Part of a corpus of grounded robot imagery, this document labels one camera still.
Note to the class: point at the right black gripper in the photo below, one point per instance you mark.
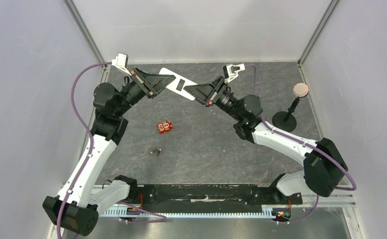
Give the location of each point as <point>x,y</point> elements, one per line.
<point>214,92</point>

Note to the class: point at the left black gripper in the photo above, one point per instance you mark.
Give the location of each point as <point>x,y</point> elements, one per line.
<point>153,83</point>

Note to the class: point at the white remote control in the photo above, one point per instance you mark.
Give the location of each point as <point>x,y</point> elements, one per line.
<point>178,84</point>

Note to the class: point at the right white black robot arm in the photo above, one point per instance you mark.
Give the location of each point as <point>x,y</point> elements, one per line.
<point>323,165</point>

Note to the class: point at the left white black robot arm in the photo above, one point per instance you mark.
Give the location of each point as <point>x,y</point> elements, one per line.
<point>75,208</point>

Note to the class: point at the red battery pack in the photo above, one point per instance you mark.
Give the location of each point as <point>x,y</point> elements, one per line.
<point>164,126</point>

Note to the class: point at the black stand with pink disc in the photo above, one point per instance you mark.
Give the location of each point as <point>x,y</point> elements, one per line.
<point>285,120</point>

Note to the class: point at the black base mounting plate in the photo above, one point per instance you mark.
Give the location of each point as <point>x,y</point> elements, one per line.
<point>208,198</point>

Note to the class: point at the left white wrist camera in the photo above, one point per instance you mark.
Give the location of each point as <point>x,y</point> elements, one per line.
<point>121,63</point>

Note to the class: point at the white slotted cable duct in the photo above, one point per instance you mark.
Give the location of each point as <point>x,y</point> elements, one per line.
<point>122,212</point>

